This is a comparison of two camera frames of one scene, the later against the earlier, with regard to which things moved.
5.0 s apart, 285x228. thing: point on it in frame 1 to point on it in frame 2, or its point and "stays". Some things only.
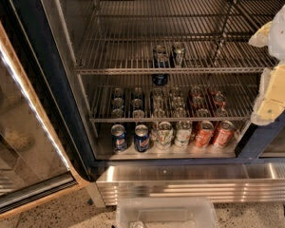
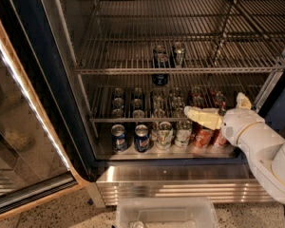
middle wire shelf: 170,35 stays
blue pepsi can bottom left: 119,138 stays
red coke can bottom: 203,137 stays
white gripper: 284,35 to 238,123
